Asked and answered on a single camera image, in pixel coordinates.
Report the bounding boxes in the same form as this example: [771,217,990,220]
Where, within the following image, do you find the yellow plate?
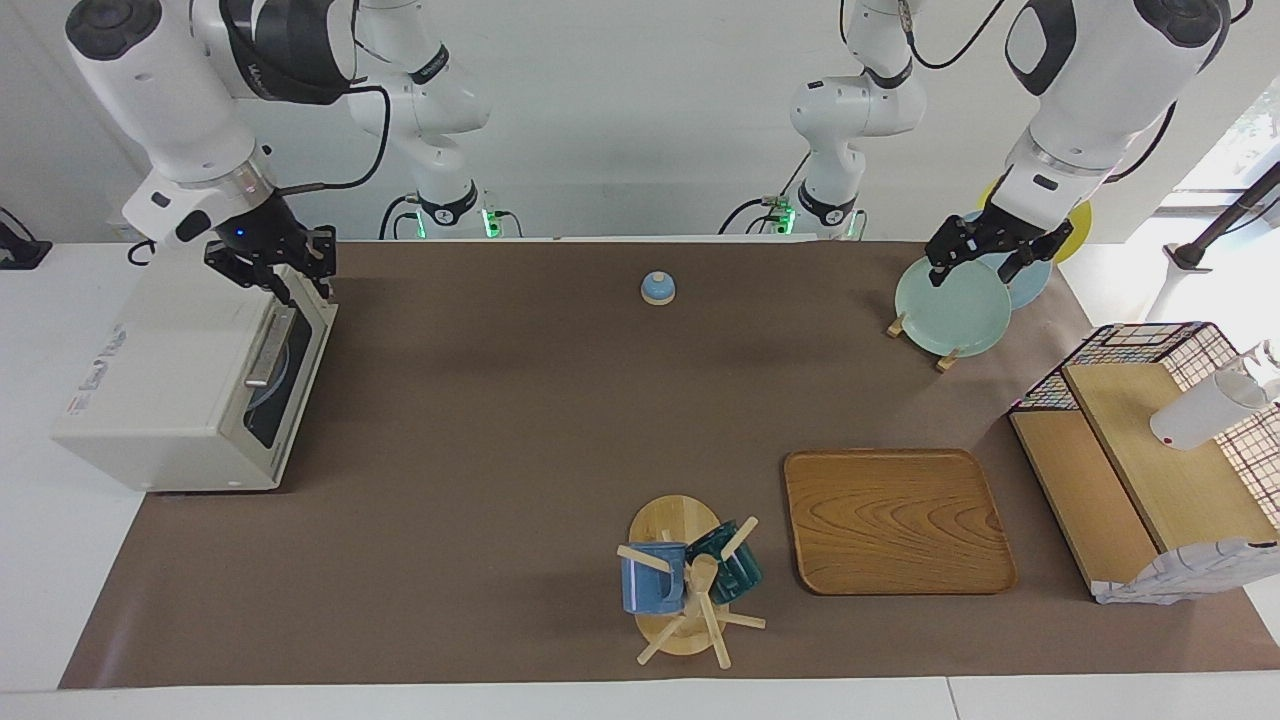
[978,180,1093,266]

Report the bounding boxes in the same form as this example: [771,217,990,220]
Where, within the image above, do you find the wooden mug tree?
[616,495,767,669]

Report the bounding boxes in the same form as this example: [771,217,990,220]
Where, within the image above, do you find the black right base cable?
[380,193,426,241]

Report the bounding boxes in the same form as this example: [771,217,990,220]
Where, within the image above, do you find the pale green plate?
[894,255,1013,358]

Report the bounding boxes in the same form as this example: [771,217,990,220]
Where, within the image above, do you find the black left base cable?
[720,150,813,236]

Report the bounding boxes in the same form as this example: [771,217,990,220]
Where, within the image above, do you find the white crumpled cloth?
[1093,538,1280,606]

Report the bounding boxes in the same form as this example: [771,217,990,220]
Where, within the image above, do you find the white cup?
[1150,340,1280,451]

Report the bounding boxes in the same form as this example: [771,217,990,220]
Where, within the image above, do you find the cream toaster oven body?
[52,262,301,493]

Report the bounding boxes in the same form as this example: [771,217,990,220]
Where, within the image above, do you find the wooden plate rack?
[886,312,963,373]

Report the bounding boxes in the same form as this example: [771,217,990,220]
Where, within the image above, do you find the toaster oven glass door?
[243,290,339,491]

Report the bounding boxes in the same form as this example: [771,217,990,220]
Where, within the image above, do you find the black clamp device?
[0,207,53,271]

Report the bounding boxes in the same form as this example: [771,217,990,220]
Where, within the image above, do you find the blue mug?
[621,542,689,615]

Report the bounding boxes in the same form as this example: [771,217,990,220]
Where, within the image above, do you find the dark green mug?
[686,520,764,605]

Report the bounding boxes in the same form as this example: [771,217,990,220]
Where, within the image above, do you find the wooden step shelf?
[1008,362,1280,601]

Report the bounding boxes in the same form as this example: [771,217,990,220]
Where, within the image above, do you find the black wire basket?
[1008,322,1280,531]

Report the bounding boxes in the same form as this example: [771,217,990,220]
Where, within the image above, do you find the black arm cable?
[900,0,1176,186]
[275,85,391,196]

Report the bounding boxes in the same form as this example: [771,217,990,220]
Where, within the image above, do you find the black stand pole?
[1165,160,1280,271]

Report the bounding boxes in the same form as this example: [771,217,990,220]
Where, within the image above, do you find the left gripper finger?
[998,222,1074,286]
[925,228,966,289]

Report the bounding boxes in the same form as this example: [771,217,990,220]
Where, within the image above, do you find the wooden serving tray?
[783,449,1018,597]

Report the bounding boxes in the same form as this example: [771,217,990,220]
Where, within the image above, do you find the brown table mat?
[58,240,1280,691]

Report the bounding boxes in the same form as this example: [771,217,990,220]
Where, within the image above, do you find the pale blue racked plate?
[960,210,1053,311]

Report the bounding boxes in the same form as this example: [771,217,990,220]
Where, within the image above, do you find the black base cable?
[720,150,813,236]
[380,193,426,241]

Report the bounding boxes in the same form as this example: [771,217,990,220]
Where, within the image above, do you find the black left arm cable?
[900,0,1176,186]

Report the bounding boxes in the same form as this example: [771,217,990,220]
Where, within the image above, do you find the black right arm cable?
[275,85,391,196]

